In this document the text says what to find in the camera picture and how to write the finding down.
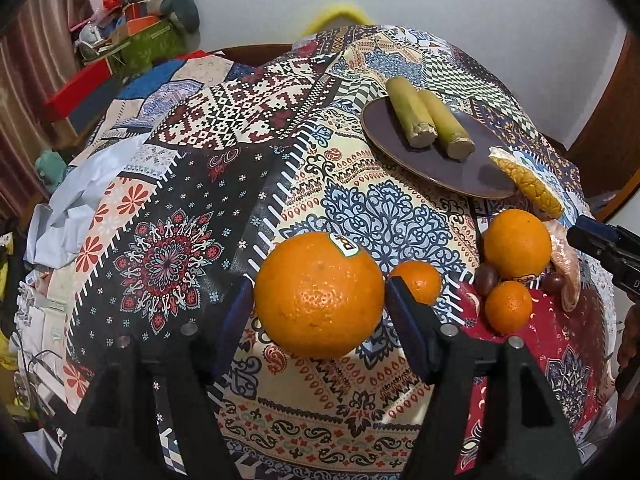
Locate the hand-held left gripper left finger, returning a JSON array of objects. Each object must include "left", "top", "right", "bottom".
[{"left": 59, "top": 275, "right": 257, "bottom": 480}]

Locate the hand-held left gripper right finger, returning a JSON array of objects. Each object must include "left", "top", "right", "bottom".
[{"left": 386, "top": 275, "right": 585, "bottom": 480}]

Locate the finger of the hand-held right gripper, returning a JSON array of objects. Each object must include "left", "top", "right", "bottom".
[{"left": 566, "top": 215, "right": 640, "bottom": 291}]

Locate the large orange with sticker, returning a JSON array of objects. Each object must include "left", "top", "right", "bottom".
[{"left": 254, "top": 231, "right": 386, "bottom": 359}]

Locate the person's right hand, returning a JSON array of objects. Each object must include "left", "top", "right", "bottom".
[{"left": 617, "top": 327, "right": 640, "bottom": 372}]

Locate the small mandarin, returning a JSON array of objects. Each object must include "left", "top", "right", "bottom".
[
  {"left": 389, "top": 260, "right": 444, "bottom": 307},
  {"left": 484, "top": 280, "right": 534, "bottom": 336}
]

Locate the pale orange fruit segment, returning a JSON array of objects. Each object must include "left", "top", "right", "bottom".
[{"left": 544, "top": 220, "right": 582, "bottom": 312}]

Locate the medium orange with sticker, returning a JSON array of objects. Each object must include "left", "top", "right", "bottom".
[{"left": 483, "top": 208, "right": 552, "bottom": 282}]

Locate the yellow corn cob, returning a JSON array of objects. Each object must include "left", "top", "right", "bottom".
[{"left": 488, "top": 146, "right": 565, "bottom": 219}]

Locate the patterned patchwork tablecloth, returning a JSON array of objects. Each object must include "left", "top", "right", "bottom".
[{"left": 47, "top": 24, "right": 618, "bottom": 480}]

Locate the brown oval plate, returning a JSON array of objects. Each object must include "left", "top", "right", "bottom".
[{"left": 360, "top": 95, "right": 521, "bottom": 200}]

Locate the green sugarcane piece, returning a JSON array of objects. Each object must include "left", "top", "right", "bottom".
[
  {"left": 417, "top": 89, "right": 476, "bottom": 161},
  {"left": 386, "top": 77, "right": 436, "bottom": 149}
]

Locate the light blue cloth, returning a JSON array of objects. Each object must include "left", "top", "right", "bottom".
[{"left": 22, "top": 164, "right": 103, "bottom": 267}]

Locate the teal plush toy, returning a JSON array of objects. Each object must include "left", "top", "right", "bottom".
[{"left": 35, "top": 149, "right": 69, "bottom": 194}]

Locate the red flat box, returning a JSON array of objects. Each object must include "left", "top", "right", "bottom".
[{"left": 44, "top": 56, "right": 115, "bottom": 122}]

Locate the green cardboard box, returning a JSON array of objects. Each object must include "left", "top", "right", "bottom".
[{"left": 114, "top": 19, "right": 177, "bottom": 69}]

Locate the orange cardboard box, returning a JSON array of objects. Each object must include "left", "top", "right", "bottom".
[{"left": 122, "top": 10, "right": 167, "bottom": 37}]

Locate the yellow plastic object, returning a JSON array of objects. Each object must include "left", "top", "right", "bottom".
[{"left": 304, "top": 2, "right": 377, "bottom": 37}]

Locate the grey plush cushion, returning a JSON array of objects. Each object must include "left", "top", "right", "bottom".
[{"left": 119, "top": 0, "right": 202, "bottom": 52}]

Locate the brown striped curtain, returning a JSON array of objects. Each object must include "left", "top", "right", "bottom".
[{"left": 0, "top": 0, "right": 97, "bottom": 221}]

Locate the wooden door frame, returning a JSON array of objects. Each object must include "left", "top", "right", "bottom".
[{"left": 567, "top": 30, "right": 640, "bottom": 222}]

